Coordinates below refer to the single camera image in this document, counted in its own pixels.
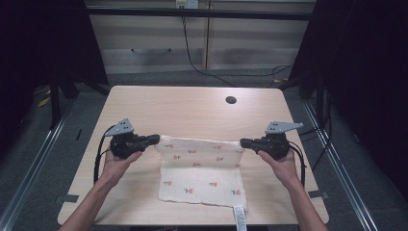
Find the person's left hand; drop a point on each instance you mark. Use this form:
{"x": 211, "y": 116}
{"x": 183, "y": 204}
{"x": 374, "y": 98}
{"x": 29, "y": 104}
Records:
{"x": 115, "y": 168}

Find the black curtain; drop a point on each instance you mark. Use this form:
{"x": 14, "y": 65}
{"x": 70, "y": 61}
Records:
{"x": 38, "y": 48}
{"x": 369, "y": 80}

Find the small black floor stick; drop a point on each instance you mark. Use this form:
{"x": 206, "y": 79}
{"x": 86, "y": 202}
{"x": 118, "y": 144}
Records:
{"x": 79, "y": 134}

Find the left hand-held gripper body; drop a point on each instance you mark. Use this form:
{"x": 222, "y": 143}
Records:
{"x": 123, "y": 146}

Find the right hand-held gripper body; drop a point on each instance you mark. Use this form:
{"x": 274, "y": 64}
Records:
{"x": 275, "y": 146}

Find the white floral print cloth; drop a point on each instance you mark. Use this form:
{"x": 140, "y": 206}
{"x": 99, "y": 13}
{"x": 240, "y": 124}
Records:
{"x": 198, "y": 179}

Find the black horizontal frame bar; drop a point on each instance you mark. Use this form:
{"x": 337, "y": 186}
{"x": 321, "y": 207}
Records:
{"x": 198, "y": 13}

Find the yellow floor marker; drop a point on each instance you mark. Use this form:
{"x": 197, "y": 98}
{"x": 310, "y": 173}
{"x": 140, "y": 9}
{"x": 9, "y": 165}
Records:
{"x": 44, "y": 102}

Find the black round table grommet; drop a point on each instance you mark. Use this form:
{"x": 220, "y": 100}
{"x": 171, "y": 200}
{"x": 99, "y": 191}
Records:
{"x": 231, "y": 99}

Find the person's right hand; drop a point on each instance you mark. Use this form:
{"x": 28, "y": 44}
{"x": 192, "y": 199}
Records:
{"x": 284, "y": 170}

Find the white power outlet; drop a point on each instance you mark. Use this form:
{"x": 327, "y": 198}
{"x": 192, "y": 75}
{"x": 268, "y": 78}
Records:
{"x": 187, "y": 4}

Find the aluminium floor rail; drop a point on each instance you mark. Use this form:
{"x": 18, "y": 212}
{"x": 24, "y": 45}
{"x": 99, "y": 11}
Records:
{"x": 343, "y": 173}
{"x": 32, "y": 170}

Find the grey tape strip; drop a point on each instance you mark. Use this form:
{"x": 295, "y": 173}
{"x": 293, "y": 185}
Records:
{"x": 67, "y": 198}
{"x": 318, "y": 194}

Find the black metal stand post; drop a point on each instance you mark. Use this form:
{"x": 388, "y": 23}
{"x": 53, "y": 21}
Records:
{"x": 55, "y": 102}

